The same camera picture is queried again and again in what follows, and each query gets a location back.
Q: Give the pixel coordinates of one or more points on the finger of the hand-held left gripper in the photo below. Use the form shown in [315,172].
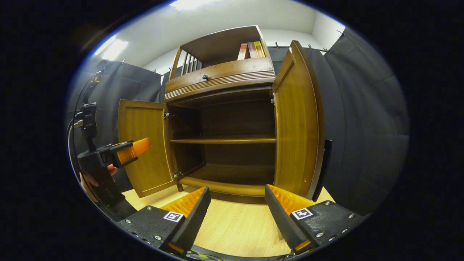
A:
[139,146]

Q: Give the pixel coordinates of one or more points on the black backdrop cloth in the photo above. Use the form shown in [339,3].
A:
[362,127]

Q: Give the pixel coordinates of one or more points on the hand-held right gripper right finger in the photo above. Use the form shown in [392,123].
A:
[282,217]

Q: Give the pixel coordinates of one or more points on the maroon book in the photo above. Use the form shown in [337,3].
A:
[251,50]

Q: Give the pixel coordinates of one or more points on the wooden cabinet drawer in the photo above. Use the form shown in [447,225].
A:
[246,69]

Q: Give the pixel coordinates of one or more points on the ceiling light strip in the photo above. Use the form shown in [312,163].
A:
[116,49]

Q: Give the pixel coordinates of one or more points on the wooden cabinet shelf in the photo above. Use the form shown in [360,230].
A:
[224,140]

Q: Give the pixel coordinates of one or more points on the wooden shoe cabinet door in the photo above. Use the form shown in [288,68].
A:
[152,174]
[295,137]

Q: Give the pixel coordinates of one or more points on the silver door hinge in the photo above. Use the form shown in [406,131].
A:
[177,175]
[273,100]
[166,115]

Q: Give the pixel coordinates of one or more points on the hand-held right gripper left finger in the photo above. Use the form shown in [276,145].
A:
[192,221]

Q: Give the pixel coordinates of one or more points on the yellow book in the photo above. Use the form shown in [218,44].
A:
[259,49]

